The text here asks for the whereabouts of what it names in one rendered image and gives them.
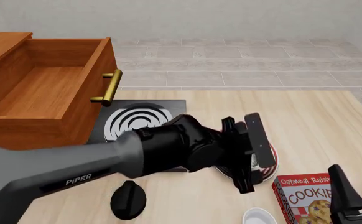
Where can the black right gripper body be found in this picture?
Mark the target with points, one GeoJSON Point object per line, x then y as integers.
{"type": "Point", "coordinates": [352, 218]}

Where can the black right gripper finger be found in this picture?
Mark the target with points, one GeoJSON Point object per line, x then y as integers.
{"type": "Point", "coordinates": [344, 191]}

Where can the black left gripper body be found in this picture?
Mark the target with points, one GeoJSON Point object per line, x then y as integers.
{"type": "Point", "coordinates": [238, 151]}

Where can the grey and black left robot arm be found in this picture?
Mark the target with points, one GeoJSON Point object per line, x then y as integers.
{"type": "Point", "coordinates": [75, 158]}

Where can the black patterned bowl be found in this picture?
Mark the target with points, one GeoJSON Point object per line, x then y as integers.
{"type": "Point", "coordinates": [254, 161]}

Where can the white plate with red rings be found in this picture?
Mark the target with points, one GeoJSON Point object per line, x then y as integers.
{"type": "Point", "coordinates": [269, 171]}

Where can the small white bowl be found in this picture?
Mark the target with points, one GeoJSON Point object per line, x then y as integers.
{"type": "Point", "coordinates": [258, 217]}

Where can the flat black stove plate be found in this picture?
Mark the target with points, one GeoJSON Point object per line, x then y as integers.
{"type": "Point", "coordinates": [143, 112]}

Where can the wooden cabinet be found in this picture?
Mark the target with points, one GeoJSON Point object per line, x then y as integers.
{"type": "Point", "coordinates": [0, 44]}

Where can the oatmeal raisin cookies box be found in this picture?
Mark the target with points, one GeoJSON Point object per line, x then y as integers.
{"type": "Point", "coordinates": [305, 198]}

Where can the round black stove knob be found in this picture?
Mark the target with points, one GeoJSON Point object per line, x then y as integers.
{"type": "Point", "coordinates": [128, 200]}

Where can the wooden drawer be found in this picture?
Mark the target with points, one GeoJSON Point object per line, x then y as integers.
{"type": "Point", "coordinates": [41, 88]}

